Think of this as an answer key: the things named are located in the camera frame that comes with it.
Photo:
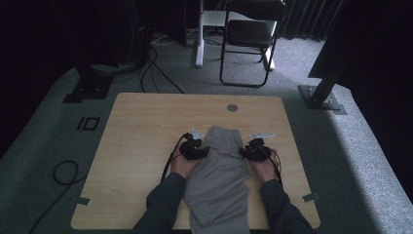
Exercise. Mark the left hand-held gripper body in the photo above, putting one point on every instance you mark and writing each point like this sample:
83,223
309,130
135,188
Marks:
192,149

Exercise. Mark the white desk frame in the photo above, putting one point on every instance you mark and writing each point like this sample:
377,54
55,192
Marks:
199,39

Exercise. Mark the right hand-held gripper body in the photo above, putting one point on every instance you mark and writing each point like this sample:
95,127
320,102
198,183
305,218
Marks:
258,149

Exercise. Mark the person's right hand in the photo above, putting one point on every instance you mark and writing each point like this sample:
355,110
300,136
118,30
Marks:
268,169

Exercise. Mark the grey pants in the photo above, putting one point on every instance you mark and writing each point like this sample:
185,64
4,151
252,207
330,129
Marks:
217,182

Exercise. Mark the dark pleated curtain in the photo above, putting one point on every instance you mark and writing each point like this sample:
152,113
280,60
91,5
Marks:
302,19

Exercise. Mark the black stand with base plate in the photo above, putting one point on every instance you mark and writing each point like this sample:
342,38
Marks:
89,86
321,96

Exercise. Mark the black folding chair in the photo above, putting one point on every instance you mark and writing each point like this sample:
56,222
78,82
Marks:
248,35

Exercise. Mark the person's left hand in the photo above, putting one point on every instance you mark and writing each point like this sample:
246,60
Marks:
183,167

